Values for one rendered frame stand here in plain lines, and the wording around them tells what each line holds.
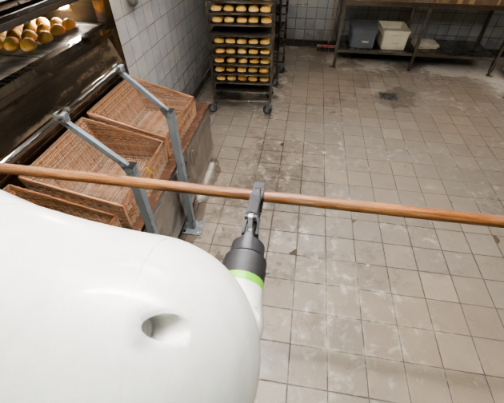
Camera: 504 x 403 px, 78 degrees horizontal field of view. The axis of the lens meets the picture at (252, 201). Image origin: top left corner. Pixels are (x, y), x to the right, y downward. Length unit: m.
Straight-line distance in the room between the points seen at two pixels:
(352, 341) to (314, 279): 0.42
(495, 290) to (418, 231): 0.57
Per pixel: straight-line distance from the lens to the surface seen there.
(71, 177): 0.99
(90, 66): 2.25
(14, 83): 1.80
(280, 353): 1.87
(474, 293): 2.44
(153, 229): 1.64
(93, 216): 1.60
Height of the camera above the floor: 1.75
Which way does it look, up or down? 44 degrees down
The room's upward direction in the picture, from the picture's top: straight up
